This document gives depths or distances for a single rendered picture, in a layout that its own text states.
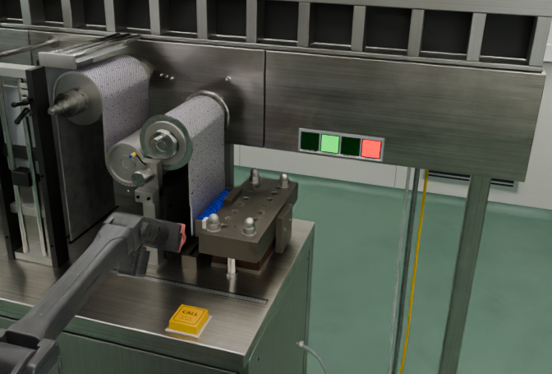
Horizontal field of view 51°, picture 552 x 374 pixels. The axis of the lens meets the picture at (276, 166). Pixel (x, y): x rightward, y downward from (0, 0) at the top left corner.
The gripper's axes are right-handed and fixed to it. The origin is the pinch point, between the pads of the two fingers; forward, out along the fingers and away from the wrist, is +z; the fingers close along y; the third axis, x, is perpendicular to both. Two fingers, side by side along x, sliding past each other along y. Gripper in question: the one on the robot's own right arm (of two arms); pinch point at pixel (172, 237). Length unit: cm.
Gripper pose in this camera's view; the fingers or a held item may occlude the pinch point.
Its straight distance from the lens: 148.1
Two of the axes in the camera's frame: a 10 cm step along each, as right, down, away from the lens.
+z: 2.3, 2.0, 9.5
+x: 1.8, -9.7, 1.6
